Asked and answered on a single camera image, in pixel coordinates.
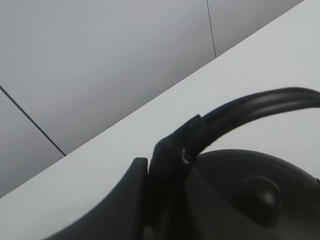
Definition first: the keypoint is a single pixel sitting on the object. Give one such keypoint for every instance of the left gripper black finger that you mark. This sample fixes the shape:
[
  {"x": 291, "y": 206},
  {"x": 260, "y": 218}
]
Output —
[{"x": 119, "y": 216}]

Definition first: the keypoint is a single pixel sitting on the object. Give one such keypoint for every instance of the black cast iron teapot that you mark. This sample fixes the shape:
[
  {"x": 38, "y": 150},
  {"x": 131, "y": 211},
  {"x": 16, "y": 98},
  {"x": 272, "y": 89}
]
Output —
[{"x": 231, "y": 194}]

